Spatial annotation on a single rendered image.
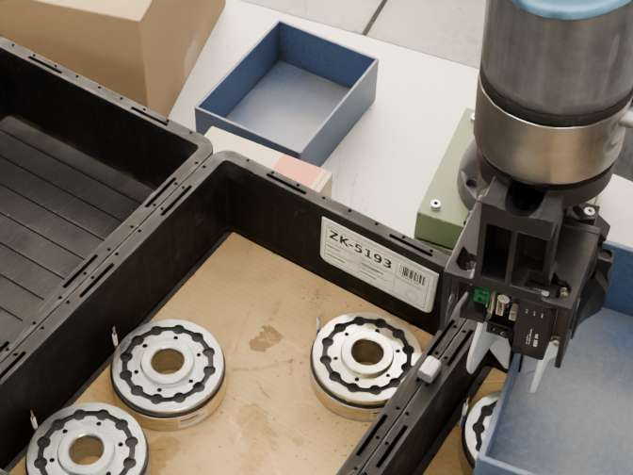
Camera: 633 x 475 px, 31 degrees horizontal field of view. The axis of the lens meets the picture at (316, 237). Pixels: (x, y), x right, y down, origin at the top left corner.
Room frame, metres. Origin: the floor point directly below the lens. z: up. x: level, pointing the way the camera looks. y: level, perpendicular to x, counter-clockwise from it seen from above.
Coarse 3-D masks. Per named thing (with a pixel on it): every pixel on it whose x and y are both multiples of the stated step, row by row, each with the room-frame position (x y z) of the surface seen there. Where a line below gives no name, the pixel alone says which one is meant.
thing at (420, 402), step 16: (464, 336) 0.59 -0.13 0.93; (448, 352) 0.57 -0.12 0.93; (464, 352) 0.57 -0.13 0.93; (448, 368) 0.56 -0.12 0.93; (432, 384) 0.54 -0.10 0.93; (416, 400) 0.52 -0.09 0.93; (432, 400) 0.52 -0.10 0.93; (400, 416) 0.51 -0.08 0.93; (416, 416) 0.51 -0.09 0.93; (400, 432) 0.50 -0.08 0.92; (384, 448) 0.48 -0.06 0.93; (400, 448) 0.48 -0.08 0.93; (368, 464) 0.46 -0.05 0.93; (384, 464) 0.46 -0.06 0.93
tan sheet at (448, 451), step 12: (492, 372) 0.62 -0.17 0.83; (504, 372) 0.62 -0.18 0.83; (492, 384) 0.61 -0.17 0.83; (480, 396) 0.60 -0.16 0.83; (468, 408) 0.58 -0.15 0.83; (456, 432) 0.56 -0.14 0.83; (444, 444) 0.54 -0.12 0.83; (456, 444) 0.54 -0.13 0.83; (444, 456) 0.53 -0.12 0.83; (456, 456) 0.53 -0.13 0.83; (432, 468) 0.52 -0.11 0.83; (444, 468) 0.52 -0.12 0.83; (456, 468) 0.52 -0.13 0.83
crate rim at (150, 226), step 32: (224, 160) 0.78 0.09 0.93; (192, 192) 0.74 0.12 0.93; (288, 192) 0.75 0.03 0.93; (160, 224) 0.70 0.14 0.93; (352, 224) 0.71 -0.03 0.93; (384, 224) 0.71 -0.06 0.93; (128, 256) 0.66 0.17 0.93; (416, 256) 0.68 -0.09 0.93; (448, 256) 0.68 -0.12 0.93; (96, 288) 0.62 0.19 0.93; (64, 320) 0.58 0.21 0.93; (32, 352) 0.55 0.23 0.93; (0, 384) 0.52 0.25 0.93; (416, 384) 0.54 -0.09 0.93; (384, 416) 0.51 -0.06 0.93
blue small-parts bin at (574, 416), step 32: (608, 320) 0.51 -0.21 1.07; (576, 352) 0.48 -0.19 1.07; (608, 352) 0.48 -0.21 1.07; (512, 384) 0.44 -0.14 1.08; (544, 384) 0.45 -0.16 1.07; (576, 384) 0.45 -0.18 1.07; (608, 384) 0.45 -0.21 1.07; (512, 416) 0.42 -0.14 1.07; (544, 416) 0.42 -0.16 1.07; (576, 416) 0.43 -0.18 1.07; (608, 416) 0.43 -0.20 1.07; (480, 448) 0.36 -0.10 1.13; (512, 448) 0.40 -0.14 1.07; (544, 448) 0.40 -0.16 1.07; (576, 448) 0.40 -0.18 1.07; (608, 448) 0.40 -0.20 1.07
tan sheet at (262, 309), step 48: (240, 240) 0.77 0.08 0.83; (192, 288) 0.70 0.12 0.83; (240, 288) 0.71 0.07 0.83; (288, 288) 0.71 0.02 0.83; (336, 288) 0.71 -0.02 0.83; (240, 336) 0.65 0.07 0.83; (288, 336) 0.65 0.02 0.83; (432, 336) 0.66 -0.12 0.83; (96, 384) 0.59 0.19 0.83; (240, 384) 0.59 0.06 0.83; (288, 384) 0.60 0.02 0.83; (144, 432) 0.54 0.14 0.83; (192, 432) 0.54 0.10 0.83; (240, 432) 0.54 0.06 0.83; (288, 432) 0.55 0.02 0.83; (336, 432) 0.55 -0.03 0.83
